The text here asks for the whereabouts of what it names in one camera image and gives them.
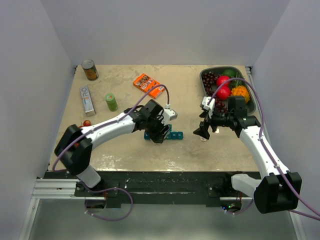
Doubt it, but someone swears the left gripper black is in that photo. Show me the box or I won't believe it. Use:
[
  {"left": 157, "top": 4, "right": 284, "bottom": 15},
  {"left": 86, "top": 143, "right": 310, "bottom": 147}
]
[{"left": 145, "top": 115, "right": 171, "bottom": 144}]

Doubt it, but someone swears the teal weekly pill organizer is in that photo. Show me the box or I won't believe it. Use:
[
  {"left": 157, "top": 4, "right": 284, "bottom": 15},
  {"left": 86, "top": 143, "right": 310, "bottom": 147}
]
[{"left": 143, "top": 124, "right": 185, "bottom": 141}]

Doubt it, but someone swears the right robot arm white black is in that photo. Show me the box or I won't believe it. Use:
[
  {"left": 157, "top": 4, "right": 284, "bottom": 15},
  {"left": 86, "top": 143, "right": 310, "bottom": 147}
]
[{"left": 222, "top": 96, "right": 302, "bottom": 214}]

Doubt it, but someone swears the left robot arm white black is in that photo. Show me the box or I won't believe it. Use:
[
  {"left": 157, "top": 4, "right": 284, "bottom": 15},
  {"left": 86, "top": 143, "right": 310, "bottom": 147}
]
[{"left": 54, "top": 99, "right": 178, "bottom": 196}]

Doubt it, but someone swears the orange cardboard box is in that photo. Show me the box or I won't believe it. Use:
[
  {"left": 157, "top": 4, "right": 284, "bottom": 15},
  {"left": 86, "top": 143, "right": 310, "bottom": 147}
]
[{"left": 133, "top": 73, "right": 165, "bottom": 99}]

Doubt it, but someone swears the green cylindrical container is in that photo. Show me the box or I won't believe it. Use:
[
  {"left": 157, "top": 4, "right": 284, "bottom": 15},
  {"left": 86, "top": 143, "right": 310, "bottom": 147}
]
[{"left": 105, "top": 93, "right": 118, "bottom": 112}]

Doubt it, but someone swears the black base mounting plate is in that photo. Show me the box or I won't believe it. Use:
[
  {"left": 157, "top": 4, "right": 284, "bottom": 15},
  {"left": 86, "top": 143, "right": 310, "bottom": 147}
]
[{"left": 43, "top": 169, "right": 262, "bottom": 209}]

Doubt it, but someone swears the red cherry bunch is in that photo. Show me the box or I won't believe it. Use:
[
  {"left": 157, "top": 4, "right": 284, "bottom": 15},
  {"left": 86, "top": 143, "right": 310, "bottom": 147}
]
[{"left": 74, "top": 120, "right": 92, "bottom": 147}]

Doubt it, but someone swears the silver toothpaste box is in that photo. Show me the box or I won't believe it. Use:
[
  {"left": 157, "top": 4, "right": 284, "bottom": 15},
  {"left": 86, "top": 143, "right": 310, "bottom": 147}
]
[{"left": 80, "top": 85, "right": 96, "bottom": 117}]

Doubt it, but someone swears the dark purple grape bunch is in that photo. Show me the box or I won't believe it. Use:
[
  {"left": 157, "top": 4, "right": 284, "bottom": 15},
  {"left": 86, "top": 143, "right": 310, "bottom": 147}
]
[{"left": 201, "top": 71, "right": 230, "bottom": 114}]

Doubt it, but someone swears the lower red pomegranate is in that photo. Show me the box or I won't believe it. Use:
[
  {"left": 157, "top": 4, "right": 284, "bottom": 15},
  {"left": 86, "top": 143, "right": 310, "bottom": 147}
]
[{"left": 216, "top": 85, "right": 231, "bottom": 101}]

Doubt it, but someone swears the red pomegranate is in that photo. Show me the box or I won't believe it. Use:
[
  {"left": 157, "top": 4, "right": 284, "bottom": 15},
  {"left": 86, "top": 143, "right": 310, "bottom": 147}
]
[
  {"left": 216, "top": 85, "right": 231, "bottom": 101},
  {"left": 216, "top": 75, "right": 230, "bottom": 87}
]

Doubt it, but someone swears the upper red pomegranate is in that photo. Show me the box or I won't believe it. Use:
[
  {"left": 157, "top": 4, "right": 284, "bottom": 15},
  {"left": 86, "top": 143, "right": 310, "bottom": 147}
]
[{"left": 216, "top": 75, "right": 230, "bottom": 87}]

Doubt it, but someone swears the orange spiky kiwano fruit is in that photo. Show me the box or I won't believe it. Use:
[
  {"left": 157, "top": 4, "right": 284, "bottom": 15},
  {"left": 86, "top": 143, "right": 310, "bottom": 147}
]
[{"left": 231, "top": 85, "right": 251, "bottom": 104}]

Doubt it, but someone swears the tin can fruit label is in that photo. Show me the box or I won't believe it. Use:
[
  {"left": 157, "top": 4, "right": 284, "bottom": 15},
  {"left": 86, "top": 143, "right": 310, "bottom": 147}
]
[{"left": 81, "top": 59, "right": 99, "bottom": 81}]

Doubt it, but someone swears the green lime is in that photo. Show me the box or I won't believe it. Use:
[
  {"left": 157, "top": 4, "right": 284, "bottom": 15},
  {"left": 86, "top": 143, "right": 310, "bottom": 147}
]
[{"left": 222, "top": 69, "right": 236, "bottom": 78}]

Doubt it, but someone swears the dark grey fruit tray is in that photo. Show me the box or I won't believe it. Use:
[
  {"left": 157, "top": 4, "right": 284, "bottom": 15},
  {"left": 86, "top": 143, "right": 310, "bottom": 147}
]
[{"left": 199, "top": 66, "right": 256, "bottom": 115}]

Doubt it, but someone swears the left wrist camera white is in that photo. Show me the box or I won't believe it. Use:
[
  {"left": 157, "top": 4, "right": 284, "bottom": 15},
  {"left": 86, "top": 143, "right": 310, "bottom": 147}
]
[{"left": 162, "top": 104, "right": 178, "bottom": 125}]

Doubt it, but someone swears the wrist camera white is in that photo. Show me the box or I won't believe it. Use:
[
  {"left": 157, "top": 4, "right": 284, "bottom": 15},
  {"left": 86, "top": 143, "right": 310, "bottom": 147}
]
[
  {"left": 162, "top": 104, "right": 178, "bottom": 125},
  {"left": 200, "top": 96, "right": 215, "bottom": 119}
]

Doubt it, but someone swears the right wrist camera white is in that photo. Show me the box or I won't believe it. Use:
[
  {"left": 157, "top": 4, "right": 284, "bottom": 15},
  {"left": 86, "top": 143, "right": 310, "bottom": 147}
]
[{"left": 200, "top": 96, "right": 215, "bottom": 119}]

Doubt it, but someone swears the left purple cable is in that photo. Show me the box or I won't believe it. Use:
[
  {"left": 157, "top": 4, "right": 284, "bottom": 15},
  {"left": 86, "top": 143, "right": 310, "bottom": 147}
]
[{"left": 51, "top": 84, "right": 171, "bottom": 222}]

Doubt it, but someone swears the purple cable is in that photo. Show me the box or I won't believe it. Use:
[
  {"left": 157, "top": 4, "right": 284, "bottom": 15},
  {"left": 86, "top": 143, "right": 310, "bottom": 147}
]
[
  {"left": 207, "top": 77, "right": 320, "bottom": 222},
  {"left": 51, "top": 84, "right": 171, "bottom": 222}
]

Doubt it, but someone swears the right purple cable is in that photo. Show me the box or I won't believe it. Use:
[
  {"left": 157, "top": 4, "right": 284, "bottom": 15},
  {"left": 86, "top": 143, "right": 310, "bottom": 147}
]
[{"left": 207, "top": 77, "right": 320, "bottom": 222}]

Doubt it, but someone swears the aluminium frame rail right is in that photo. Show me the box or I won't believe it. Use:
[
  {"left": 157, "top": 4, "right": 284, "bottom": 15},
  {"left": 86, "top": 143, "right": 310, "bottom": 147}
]
[{"left": 244, "top": 65, "right": 269, "bottom": 137}]

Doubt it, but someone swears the aluminium frame rail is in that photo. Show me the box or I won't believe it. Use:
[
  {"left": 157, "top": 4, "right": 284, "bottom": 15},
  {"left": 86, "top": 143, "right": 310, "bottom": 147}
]
[
  {"left": 244, "top": 65, "right": 269, "bottom": 137},
  {"left": 18, "top": 176, "right": 307, "bottom": 240}
]

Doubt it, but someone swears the aluminium frame rail front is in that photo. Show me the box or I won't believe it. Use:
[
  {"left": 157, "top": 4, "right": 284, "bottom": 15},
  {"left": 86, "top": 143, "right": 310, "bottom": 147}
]
[{"left": 18, "top": 176, "right": 307, "bottom": 240}]

